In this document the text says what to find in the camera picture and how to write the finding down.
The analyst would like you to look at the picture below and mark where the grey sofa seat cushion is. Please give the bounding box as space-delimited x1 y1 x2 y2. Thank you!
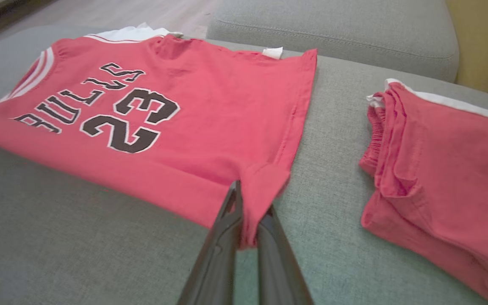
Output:
206 0 460 83

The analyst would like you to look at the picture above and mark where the grey and yellow sofa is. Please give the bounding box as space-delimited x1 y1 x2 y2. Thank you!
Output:
0 25 488 305

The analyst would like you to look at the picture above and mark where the red Bulls 23 jersey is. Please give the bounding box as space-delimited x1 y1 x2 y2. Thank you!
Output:
0 22 318 249

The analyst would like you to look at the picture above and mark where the red shorts white trim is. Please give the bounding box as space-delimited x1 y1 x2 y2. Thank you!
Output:
359 78 488 305

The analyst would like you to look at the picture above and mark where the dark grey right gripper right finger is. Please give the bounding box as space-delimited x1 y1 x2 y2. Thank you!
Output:
255 205 315 305

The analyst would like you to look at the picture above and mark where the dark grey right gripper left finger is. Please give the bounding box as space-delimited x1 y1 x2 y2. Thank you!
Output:
177 180 244 305

